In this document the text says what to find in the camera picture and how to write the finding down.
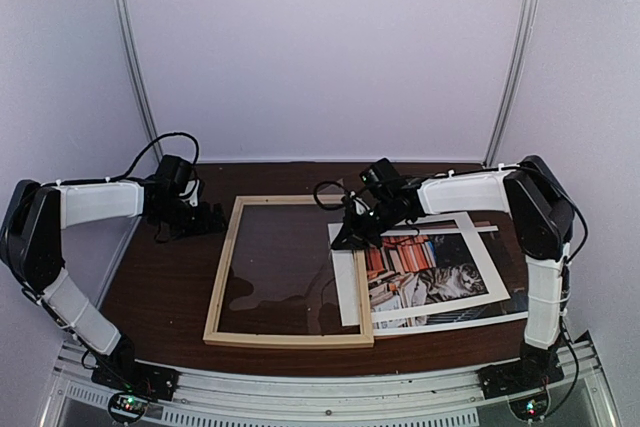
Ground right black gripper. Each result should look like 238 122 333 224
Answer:
333 197 404 249

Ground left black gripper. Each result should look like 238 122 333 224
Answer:
155 196 229 240

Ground white mat board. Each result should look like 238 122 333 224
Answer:
331 213 509 326

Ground cat photo print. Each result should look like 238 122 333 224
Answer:
364 221 528 337

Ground clear acrylic sheet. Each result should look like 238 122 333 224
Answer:
218 205 360 336

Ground light wooden picture frame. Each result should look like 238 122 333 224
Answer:
203 194 374 350

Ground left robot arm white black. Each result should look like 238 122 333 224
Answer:
1 155 227 391

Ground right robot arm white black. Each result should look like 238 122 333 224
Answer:
331 155 580 389

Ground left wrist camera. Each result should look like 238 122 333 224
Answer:
179 180 201 207

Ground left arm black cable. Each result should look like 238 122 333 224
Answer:
117 132 201 183

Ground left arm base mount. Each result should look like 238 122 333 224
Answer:
91 363 179 401

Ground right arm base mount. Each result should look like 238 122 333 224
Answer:
477 361 564 399

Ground aluminium front rail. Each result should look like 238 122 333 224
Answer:
42 339 609 427

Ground left aluminium corner post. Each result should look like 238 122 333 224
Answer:
114 0 158 142

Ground aluminium corner post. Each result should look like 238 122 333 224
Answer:
114 0 158 142
483 0 539 166

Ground right aluminium corner post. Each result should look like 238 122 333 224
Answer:
483 0 539 166

